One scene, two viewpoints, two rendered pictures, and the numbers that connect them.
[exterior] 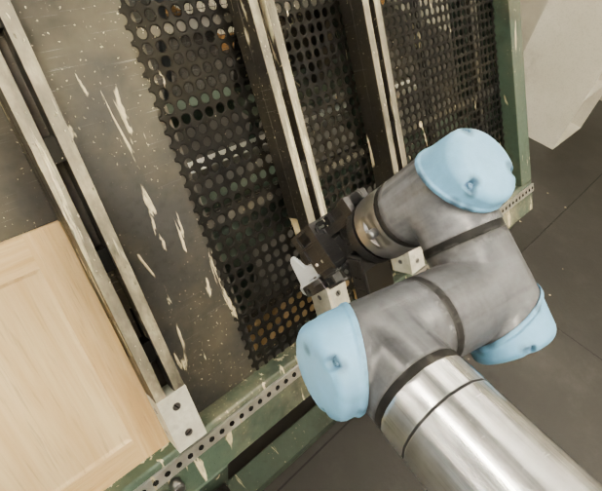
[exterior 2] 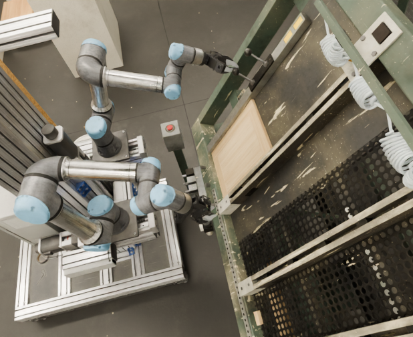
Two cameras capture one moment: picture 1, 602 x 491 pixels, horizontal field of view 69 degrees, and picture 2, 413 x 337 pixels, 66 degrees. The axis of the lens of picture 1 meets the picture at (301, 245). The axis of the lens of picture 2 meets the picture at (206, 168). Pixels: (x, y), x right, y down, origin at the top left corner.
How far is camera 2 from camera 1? 116 cm
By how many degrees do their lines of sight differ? 69
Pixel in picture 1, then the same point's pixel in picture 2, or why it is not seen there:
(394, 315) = (147, 169)
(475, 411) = (125, 166)
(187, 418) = (223, 206)
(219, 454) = (216, 222)
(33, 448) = (230, 162)
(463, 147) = (160, 186)
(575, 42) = not seen: outside the picture
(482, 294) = (142, 188)
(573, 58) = not seen: outside the picture
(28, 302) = (256, 153)
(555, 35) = not seen: outside the picture
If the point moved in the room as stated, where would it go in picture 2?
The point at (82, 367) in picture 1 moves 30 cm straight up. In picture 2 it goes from (242, 172) to (242, 140)
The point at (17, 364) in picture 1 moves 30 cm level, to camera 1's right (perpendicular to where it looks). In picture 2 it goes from (244, 154) to (211, 196)
